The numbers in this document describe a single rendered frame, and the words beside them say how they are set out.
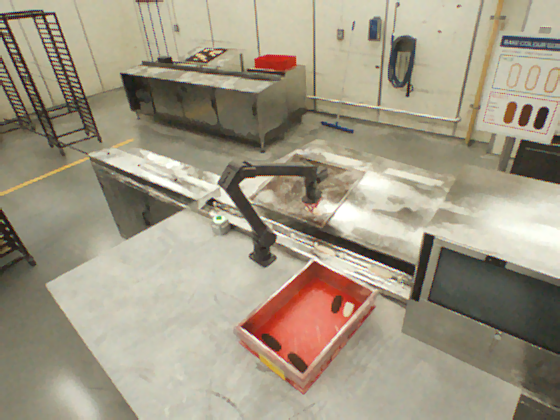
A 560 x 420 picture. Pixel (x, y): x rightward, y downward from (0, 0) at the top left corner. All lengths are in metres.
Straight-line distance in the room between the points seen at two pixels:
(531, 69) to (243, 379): 1.71
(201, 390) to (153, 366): 0.21
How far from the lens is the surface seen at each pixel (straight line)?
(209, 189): 2.11
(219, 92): 4.80
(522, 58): 1.89
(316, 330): 1.40
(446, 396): 1.34
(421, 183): 2.02
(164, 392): 1.37
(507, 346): 1.31
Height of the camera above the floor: 1.96
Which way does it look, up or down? 34 degrees down
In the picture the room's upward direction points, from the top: 3 degrees counter-clockwise
